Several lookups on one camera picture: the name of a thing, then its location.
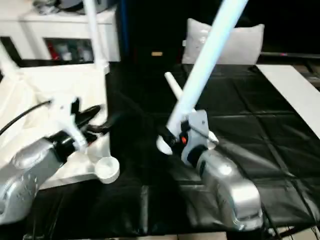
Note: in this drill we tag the white plastic table top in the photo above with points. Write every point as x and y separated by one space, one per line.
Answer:
62 85

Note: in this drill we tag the white plastic table leg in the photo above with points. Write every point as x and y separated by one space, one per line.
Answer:
96 37
200 65
8 62
172 82

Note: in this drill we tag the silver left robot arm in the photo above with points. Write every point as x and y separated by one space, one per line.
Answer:
27 170

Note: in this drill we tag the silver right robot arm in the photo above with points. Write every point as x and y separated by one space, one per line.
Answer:
230 180

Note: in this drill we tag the small tan block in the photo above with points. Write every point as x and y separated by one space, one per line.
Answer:
156 53

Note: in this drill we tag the white cabinet with glass doors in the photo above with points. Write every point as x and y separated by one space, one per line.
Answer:
62 27

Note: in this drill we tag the grey round bag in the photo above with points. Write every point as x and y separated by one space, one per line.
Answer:
72 3

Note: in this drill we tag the grey cushion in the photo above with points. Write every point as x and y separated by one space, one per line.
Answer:
240 47

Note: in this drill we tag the dark clutter pile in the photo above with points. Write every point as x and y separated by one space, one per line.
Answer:
41 5

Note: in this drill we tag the white flat board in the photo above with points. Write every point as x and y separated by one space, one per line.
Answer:
292 90

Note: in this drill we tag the thin black metal rail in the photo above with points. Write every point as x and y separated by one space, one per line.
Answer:
292 55

